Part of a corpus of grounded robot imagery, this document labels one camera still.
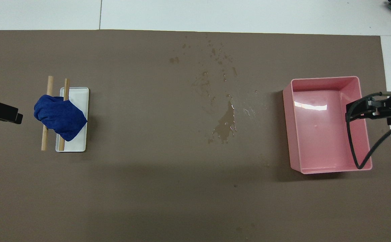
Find brown table mat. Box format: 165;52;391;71
0;30;391;242

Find white towel rack base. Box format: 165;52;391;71
55;87;89;153

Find blue towel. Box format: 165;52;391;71
34;95;88;142

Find wooden rack rod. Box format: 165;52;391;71
58;79;70;151
41;76;54;151

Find pink plastic bin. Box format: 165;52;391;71
283;76;373;174

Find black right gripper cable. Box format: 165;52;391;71
346;91;391;169

